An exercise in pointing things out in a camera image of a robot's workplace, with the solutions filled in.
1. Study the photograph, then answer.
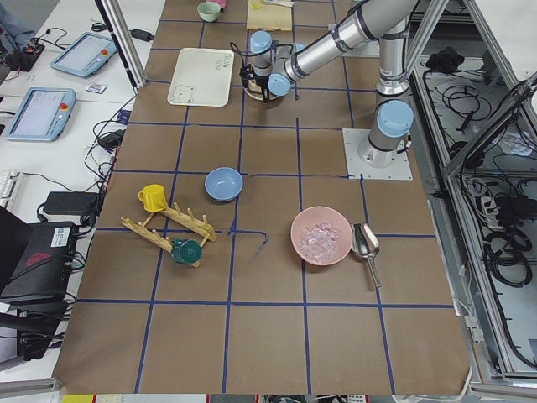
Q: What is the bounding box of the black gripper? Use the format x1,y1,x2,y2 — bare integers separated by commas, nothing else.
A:
240,64,271,103

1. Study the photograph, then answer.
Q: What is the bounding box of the bread slice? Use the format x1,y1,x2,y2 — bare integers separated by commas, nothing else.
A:
248,80,263,94

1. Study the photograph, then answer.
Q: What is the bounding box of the white round plate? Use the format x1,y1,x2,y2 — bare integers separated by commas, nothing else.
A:
244,88,279,102

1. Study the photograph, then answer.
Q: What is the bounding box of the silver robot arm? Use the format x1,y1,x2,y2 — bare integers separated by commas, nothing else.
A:
230,0,417,168

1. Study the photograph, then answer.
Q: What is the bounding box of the cream bear tray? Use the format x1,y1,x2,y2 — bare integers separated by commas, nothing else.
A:
167,48,234,107

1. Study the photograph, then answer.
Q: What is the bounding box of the wooden cutting board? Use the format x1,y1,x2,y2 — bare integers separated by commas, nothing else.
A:
247,0,293,31

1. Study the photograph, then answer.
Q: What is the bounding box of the white plastic knife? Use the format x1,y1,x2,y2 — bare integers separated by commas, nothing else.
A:
264,0,295,8

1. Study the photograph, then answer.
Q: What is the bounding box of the pink cloth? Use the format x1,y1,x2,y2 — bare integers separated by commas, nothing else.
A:
214,0,228,11

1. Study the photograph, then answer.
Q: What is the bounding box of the light green bowl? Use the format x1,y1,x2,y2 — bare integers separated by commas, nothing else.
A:
197,2,221,23

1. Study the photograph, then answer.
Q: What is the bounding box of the blue bowl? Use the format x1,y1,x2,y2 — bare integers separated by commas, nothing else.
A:
205,167,243,202

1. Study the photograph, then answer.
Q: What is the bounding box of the black power adapter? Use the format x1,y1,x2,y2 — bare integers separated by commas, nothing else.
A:
129,29,154,42

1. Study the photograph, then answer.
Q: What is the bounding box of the yellow cup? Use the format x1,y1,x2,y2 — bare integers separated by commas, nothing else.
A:
138,184,168,212

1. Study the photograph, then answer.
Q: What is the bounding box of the wooden dish rack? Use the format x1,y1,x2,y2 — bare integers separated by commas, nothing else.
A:
120,201,218,270

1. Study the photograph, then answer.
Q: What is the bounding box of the upper teach pendant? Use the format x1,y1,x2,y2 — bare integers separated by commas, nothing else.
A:
50,32,117,78

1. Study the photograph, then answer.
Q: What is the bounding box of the teach pendant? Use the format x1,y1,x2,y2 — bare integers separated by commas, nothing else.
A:
5,87,76,142
50,32,117,78

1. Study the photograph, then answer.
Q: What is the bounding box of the pink bowl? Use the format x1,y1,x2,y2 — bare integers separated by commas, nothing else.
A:
290,206,353,266

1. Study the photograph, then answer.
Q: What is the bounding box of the green cup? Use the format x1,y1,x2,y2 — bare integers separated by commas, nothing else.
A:
170,238,202,264

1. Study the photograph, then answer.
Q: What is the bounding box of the metal scoop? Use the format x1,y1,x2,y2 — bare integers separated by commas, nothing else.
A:
351,222,382,288

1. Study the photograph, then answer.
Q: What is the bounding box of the lower teach pendant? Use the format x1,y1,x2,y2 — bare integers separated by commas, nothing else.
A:
5,87,76,142

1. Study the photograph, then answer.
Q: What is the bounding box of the black computer box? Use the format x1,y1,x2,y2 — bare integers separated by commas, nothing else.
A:
1,208,78,306

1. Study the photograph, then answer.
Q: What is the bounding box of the aluminium frame post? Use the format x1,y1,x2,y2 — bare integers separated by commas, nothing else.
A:
95,0,147,91

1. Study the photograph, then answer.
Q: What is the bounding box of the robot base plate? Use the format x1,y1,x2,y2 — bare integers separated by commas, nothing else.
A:
342,128,413,181

